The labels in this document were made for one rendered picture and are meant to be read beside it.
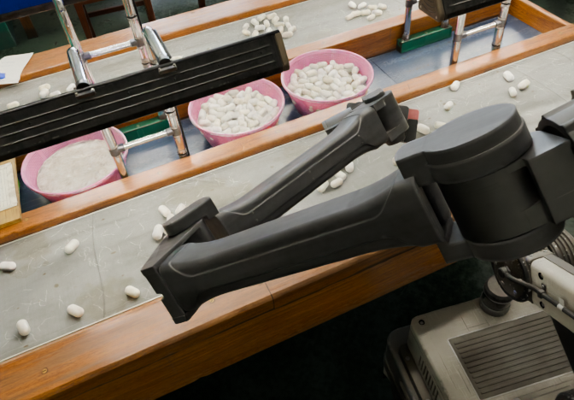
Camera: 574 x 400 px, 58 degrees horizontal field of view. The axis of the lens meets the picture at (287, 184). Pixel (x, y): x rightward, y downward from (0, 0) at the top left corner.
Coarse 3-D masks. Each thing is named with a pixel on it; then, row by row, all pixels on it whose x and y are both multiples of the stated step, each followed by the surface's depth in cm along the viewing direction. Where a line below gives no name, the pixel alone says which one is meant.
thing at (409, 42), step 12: (408, 0) 159; (408, 12) 162; (408, 24) 165; (444, 24) 171; (408, 36) 168; (420, 36) 170; (432, 36) 172; (444, 36) 174; (396, 48) 172; (408, 48) 171
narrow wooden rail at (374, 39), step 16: (400, 16) 170; (416, 16) 169; (480, 16) 179; (496, 16) 183; (352, 32) 165; (368, 32) 164; (384, 32) 166; (400, 32) 169; (416, 32) 172; (304, 48) 161; (320, 48) 160; (336, 48) 162; (352, 48) 165; (368, 48) 167; (384, 48) 170; (304, 64) 161; (272, 80) 160; (16, 160) 141
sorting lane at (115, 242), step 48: (432, 96) 143; (480, 96) 141; (528, 96) 140; (288, 144) 133; (384, 144) 130; (192, 192) 124; (240, 192) 122; (336, 192) 120; (48, 240) 117; (96, 240) 115; (144, 240) 114; (0, 288) 108; (48, 288) 107; (96, 288) 106; (144, 288) 105; (0, 336) 100; (48, 336) 99
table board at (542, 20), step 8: (512, 0) 180; (520, 0) 177; (512, 8) 181; (520, 8) 178; (528, 8) 175; (536, 8) 172; (520, 16) 179; (528, 16) 176; (536, 16) 173; (544, 16) 170; (552, 16) 168; (528, 24) 177; (536, 24) 174; (544, 24) 171; (552, 24) 168; (560, 24) 165; (568, 24) 164; (544, 32) 172
